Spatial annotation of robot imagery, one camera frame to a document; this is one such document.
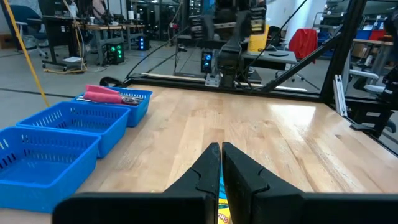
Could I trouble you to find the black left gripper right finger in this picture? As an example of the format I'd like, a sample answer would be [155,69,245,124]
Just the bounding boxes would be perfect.
[222,142,398,224]

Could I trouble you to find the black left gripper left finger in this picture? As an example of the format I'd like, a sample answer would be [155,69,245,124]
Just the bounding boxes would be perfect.
[52,142,221,224]

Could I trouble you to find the yellow crayon box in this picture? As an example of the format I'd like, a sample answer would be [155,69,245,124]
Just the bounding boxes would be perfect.
[217,174,233,224]

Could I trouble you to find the blue plastic slotted bin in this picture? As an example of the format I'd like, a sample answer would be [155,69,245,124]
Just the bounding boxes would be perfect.
[16,101,131,159]
[72,86,154,128]
[0,126,102,214]

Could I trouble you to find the silver aluminium extrusion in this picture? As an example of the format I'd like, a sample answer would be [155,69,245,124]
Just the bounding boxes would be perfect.
[332,74,348,118]

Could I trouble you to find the grey table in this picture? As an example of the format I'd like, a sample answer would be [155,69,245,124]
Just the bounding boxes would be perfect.
[241,49,299,72]

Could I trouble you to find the computer tower blue fan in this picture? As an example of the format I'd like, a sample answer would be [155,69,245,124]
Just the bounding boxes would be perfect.
[200,49,215,75]

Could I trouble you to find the computer tower green lights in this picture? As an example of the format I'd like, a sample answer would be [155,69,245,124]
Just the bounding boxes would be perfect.
[105,42,125,65]

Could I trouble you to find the yellow bin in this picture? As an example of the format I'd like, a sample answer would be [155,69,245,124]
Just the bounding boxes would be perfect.
[247,24,270,53]

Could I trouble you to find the chair with red cloth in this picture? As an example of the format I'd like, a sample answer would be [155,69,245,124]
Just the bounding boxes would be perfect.
[275,27,321,91]

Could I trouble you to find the computer tower blue lights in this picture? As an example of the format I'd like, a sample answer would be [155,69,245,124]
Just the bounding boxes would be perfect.
[136,34,150,52]

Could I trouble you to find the wooden-topped workbench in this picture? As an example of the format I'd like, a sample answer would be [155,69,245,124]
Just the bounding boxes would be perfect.
[73,23,146,66]

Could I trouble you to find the black rolling desk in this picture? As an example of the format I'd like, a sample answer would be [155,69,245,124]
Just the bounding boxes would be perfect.
[39,0,88,71]

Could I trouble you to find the person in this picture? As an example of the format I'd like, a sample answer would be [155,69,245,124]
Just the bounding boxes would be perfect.
[91,0,108,22]

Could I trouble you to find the blue office chair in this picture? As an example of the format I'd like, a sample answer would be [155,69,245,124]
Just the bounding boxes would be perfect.
[7,4,49,60]

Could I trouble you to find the black aluminium table frame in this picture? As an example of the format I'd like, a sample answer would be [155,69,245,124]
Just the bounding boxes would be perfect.
[99,0,398,156]

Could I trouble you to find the yellow floor cable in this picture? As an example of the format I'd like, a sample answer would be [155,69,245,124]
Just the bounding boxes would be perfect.
[2,0,50,108]

